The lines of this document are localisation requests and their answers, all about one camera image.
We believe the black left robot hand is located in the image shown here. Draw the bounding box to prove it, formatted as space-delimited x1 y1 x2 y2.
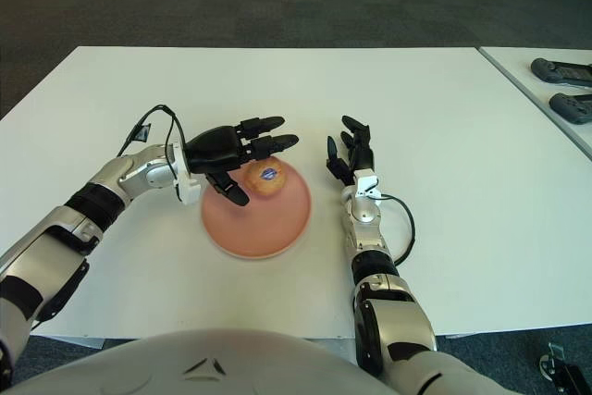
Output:
183 115 301 207

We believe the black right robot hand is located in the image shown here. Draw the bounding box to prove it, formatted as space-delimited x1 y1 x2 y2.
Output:
325 115 375 187

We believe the red yellow apple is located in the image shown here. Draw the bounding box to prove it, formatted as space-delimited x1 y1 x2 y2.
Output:
243 157 286 197

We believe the pink round plate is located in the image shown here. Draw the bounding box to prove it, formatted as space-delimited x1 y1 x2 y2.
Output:
200 156 312 261

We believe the grey robot torso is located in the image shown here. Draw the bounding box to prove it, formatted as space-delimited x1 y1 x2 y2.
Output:
0 327 399 395

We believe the dark grey handheld controller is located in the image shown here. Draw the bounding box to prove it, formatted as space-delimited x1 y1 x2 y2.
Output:
530 57 592 88
549 93 592 125

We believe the black wheeled stand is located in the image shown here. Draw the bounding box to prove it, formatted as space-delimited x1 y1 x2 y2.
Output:
538 341 592 395

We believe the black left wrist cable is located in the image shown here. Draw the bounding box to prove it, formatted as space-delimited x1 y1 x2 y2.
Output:
115 105 186 192

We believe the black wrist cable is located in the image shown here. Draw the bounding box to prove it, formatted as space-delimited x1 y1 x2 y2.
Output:
378 193 416 266
115 105 186 192

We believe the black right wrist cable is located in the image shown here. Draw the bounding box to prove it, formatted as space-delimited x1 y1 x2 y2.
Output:
378 193 416 266

